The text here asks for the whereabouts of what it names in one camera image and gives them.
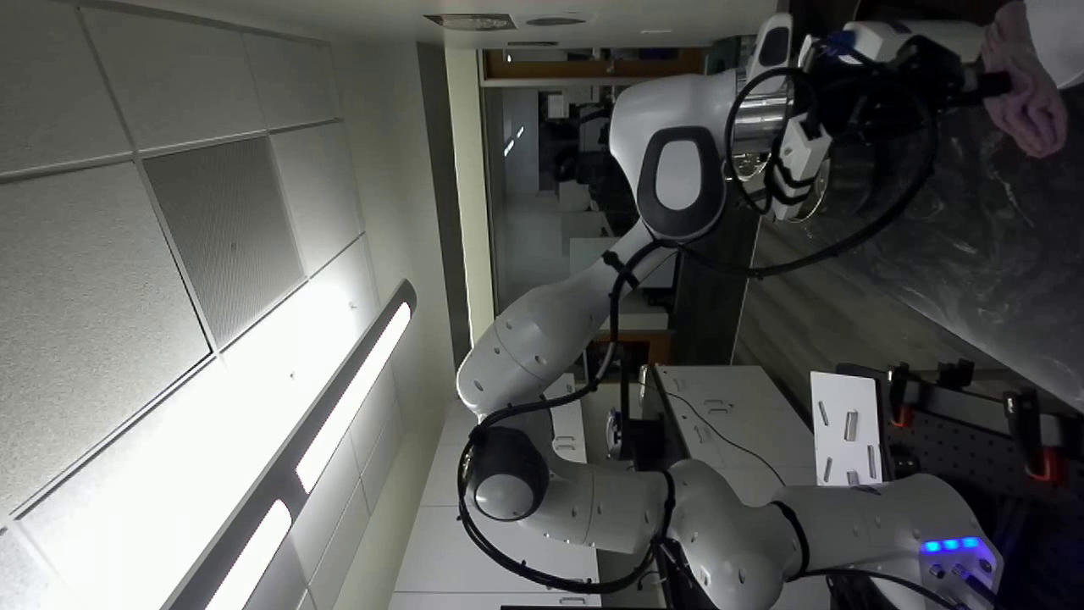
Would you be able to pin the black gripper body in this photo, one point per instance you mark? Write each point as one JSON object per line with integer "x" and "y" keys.
{"x": 903, "y": 91}

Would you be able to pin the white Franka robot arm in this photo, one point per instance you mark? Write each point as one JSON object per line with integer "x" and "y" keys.
{"x": 542, "y": 340}

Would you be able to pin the black orange bar clamp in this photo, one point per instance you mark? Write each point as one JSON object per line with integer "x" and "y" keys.
{"x": 903, "y": 393}
{"x": 1046, "y": 460}

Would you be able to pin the white paper note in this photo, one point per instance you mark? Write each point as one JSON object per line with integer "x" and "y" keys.
{"x": 849, "y": 393}

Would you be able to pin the grey cabinet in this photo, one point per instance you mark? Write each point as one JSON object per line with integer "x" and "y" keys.
{"x": 732, "y": 419}

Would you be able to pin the ceiling air vent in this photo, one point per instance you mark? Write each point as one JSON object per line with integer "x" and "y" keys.
{"x": 467, "y": 23}

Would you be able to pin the long ceiling light strip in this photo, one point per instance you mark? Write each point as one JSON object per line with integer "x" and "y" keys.
{"x": 361, "y": 383}
{"x": 256, "y": 562}

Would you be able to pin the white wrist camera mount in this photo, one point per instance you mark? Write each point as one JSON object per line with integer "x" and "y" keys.
{"x": 805, "y": 146}

